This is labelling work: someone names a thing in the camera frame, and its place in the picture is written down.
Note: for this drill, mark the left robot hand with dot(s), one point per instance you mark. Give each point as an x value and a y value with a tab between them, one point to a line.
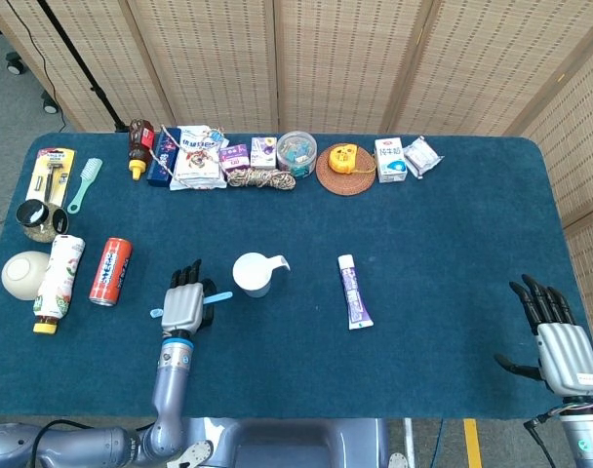
182	307

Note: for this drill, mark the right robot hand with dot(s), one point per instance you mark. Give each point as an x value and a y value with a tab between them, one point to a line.
567	356

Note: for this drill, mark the light blue toothbrush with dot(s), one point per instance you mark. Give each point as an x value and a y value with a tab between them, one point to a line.
221	296

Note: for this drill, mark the purple white toothpaste tube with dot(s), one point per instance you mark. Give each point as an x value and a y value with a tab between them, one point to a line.
355	297

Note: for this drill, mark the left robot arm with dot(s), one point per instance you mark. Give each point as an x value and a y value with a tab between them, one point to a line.
169	390

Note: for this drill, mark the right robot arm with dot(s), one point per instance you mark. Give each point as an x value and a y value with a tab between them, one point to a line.
586	439

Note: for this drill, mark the orange soda can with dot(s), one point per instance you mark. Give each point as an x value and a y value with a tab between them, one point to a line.
111	273

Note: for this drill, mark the white drink bottle yellow cap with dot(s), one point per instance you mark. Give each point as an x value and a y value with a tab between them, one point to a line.
60	283

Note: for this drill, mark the navy blue flat box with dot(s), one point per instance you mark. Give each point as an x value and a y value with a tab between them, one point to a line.
156	174

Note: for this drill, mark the white printed snack bag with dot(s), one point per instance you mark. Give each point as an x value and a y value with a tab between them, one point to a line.
199	161

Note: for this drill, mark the spice jar black lid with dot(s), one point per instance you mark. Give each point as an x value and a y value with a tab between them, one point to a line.
60	222

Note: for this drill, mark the mint green scrub brush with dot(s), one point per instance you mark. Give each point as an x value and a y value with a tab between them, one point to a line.
84	183

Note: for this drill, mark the small purple box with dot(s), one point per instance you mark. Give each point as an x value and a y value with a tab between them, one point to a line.
234	156

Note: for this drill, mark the grey robot torso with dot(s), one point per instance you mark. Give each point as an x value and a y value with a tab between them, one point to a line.
277	439

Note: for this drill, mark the beige bowl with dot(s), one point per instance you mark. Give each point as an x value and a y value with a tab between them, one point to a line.
21	275

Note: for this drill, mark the brown syrup bottle yellow cap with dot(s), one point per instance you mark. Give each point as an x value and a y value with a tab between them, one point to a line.
140	146

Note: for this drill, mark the small white purple carton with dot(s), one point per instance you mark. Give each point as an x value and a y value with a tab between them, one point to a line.
263	152

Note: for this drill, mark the teal binder clip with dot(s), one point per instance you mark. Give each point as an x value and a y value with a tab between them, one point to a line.
300	171

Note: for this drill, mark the dark blue table cloth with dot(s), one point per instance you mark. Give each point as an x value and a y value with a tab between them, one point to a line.
423	234

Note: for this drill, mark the yellow razor blister pack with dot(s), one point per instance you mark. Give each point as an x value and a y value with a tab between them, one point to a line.
50	170

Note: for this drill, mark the clear jar of binder clips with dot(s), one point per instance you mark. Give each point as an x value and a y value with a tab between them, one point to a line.
296	148

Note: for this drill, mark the round woven rattan coaster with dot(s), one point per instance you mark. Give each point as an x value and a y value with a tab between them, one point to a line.
345	183

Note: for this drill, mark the yellow tape measure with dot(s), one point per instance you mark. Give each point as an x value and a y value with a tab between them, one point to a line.
343	157

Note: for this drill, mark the black caster wheel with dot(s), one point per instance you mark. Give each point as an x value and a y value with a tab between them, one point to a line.
15	63
50	103

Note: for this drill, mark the white tissue packet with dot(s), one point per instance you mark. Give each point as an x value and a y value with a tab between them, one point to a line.
423	156

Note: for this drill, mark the white blue milk carton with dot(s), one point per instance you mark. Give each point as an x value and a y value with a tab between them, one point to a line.
390	161

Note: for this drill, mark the black tripod stand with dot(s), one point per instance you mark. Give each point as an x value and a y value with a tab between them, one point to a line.
77	63

